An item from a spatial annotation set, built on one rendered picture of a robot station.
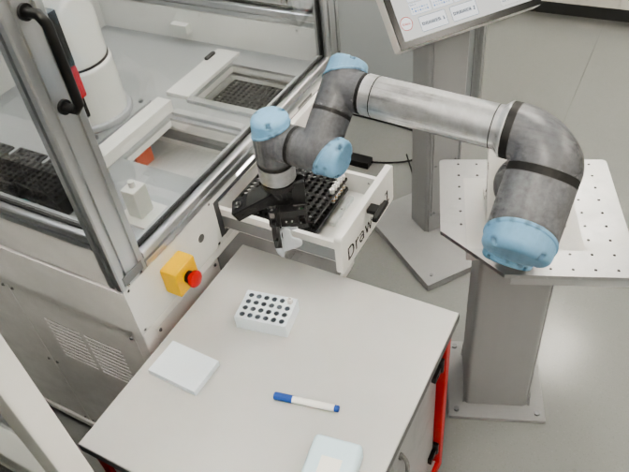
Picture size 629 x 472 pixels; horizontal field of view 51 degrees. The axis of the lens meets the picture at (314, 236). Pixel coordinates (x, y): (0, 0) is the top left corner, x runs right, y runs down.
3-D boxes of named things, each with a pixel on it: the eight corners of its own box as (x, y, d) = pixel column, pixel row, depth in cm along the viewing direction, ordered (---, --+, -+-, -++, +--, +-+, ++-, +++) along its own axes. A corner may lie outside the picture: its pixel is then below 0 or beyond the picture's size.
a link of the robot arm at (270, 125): (278, 133, 117) (239, 121, 120) (285, 179, 125) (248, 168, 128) (300, 109, 121) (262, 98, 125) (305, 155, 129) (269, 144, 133)
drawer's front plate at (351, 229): (393, 199, 168) (392, 164, 160) (343, 275, 150) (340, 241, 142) (387, 197, 168) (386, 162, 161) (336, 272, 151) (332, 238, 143)
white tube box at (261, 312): (299, 309, 151) (298, 299, 149) (287, 337, 146) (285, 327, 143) (250, 300, 155) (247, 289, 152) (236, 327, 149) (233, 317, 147)
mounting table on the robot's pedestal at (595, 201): (597, 192, 188) (606, 159, 180) (631, 311, 156) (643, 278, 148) (437, 190, 195) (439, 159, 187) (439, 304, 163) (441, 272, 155)
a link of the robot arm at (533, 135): (605, 105, 97) (319, 42, 117) (580, 175, 98) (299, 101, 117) (603, 125, 108) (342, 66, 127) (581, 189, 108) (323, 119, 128)
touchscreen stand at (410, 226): (523, 248, 263) (565, 4, 194) (428, 290, 252) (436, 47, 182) (451, 182, 297) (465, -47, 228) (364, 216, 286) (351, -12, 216)
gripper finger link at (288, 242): (304, 263, 143) (300, 229, 138) (278, 265, 143) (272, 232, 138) (304, 254, 146) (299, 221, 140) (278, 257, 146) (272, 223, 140)
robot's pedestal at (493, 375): (534, 346, 228) (572, 175, 176) (545, 423, 207) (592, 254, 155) (446, 343, 233) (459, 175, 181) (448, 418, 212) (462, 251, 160)
